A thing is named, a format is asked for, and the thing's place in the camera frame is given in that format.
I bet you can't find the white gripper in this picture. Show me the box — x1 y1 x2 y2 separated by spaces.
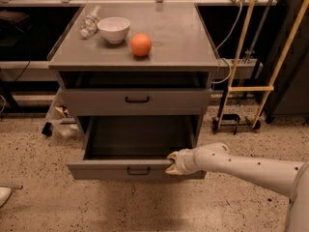
165 149 197 175

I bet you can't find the grey drawer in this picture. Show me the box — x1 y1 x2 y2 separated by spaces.
61 88 211 116
67 115 203 181

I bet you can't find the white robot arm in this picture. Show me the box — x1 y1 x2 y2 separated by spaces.
165 143 309 232

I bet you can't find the grey top drawer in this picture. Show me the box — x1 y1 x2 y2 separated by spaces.
61 88 211 116

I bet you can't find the grey drawer cabinet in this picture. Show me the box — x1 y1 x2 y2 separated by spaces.
49 2 217 134

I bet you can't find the yellow hand truck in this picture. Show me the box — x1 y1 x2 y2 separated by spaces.
212 0 309 131

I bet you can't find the grey power strip box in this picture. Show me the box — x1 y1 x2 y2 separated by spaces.
213 59 263 80

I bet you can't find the orange fruit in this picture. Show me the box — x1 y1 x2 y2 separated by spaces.
130 33 152 57

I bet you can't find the clear plastic bin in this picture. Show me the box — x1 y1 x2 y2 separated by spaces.
42 90 80 138

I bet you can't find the white ceramic bowl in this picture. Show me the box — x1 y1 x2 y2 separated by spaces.
98 17 130 44

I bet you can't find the metal cane tip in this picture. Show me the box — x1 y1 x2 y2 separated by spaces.
0 184 23 189

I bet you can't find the clear plastic water bottle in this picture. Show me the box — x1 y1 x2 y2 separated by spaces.
80 6 100 39

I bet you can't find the white sneaker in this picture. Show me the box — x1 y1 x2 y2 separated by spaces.
0 188 12 207

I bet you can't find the white power cable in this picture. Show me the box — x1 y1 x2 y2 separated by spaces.
211 1 243 85

